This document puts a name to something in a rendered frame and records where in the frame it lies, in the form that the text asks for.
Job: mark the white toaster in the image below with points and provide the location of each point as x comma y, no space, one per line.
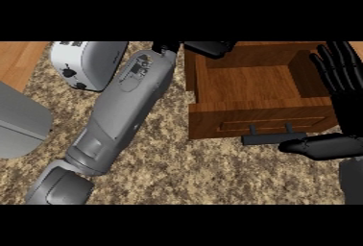
92,64

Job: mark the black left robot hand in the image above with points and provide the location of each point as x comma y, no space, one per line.
210,48

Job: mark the brown wooden drawer front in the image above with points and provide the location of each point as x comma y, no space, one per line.
209,123

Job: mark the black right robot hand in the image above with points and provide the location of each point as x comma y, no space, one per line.
348,105

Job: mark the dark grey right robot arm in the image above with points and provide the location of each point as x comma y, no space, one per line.
352,182

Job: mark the brown wooden open drawer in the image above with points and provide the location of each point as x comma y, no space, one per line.
246,80

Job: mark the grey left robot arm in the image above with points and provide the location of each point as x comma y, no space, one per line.
128,102

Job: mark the grey rounded appliance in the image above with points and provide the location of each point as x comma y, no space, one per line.
22,125

